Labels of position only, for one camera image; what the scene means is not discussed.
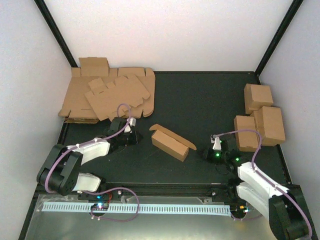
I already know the right black frame post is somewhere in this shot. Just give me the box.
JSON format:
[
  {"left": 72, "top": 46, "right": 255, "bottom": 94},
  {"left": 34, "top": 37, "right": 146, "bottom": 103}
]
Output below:
[{"left": 254, "top": 0, "right": 304, "bottom": 77}]

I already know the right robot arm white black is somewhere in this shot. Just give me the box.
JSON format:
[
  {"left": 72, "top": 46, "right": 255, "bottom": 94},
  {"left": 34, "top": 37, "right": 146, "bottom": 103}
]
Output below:
[{"left": 199, "top": 137, "right": 313, "bottom": 240}]

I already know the left black frame post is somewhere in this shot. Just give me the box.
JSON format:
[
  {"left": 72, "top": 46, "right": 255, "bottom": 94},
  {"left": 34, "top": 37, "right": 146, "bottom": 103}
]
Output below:
[{"left": 34, "top": 0, "right": 78, "bottom": 68}]

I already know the stack of flat cardboard blanks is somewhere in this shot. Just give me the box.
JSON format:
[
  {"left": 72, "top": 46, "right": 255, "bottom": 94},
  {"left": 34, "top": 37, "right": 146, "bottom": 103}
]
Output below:
[{"left": 58, "top": 57, "right": 156, "bottom": 124}]

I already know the left controller board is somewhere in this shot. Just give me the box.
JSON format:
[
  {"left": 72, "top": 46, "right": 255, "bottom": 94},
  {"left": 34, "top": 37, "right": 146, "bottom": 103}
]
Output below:
[{"left": 90, "top": 202, "right": 109, "bottom": 211}]

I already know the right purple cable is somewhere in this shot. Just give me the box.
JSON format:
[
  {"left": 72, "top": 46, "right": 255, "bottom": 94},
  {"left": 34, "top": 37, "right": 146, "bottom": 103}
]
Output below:
[{"left": 216, "top": 128, "right": 313, "bottom": 240}]

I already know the folded cardboard box small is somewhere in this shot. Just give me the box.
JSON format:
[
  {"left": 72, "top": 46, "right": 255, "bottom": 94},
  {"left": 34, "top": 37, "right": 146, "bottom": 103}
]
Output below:
[{"left": 233, "top": 115, "right": 260, "bottom": 152}]

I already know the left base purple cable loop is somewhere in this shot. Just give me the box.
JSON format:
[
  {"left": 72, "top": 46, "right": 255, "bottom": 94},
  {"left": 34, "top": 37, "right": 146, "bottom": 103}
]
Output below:
[{"left": 89, "top": 187, "right": 140, "bottom": 223}]

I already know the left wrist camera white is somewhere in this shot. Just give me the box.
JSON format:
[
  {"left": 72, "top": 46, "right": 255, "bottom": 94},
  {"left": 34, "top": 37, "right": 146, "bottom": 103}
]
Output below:
[{"left": 124, "top": 117, "right": 137, "bottom": 133}]

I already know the black frame post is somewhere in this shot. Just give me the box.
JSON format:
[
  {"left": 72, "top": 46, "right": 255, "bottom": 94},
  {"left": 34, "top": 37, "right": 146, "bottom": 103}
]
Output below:
[
  {"left": 254, "top": 0, "right": 304, "bottom": 77},
  {"left": 34, "top": 0, "right": 78, "bottom": 68}
]

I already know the white slotted cable duct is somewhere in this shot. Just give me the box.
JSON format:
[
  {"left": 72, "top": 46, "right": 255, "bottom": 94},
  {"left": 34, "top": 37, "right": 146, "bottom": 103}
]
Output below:
[{"left": 41, "top": 202, "right": 231, "bottom": 217}]

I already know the controller board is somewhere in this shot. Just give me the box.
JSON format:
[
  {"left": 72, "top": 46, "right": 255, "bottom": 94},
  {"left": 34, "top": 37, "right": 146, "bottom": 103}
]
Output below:
[
  {"left": 230, "top": 203, "right": 250, "bottom": 215},
  {"left": 90, "top": 202, "right": 109, "bottom": 211}
]

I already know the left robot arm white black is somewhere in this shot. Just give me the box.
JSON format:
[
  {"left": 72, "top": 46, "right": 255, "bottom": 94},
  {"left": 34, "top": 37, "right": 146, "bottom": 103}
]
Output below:
[{"left": 36, "top": 117, "right": 142, "bottom": 200}]

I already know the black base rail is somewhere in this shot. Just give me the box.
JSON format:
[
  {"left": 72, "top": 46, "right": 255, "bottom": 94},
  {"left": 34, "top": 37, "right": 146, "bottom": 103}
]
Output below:
[{"left": 34, "top": 181, "right": 301, "bottom": 203}]

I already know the right controller board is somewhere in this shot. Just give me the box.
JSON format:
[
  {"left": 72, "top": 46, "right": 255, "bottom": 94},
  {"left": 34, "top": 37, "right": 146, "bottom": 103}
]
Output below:
[{"left": 230, "top": 203, "right": 250, "bottom": 215}]

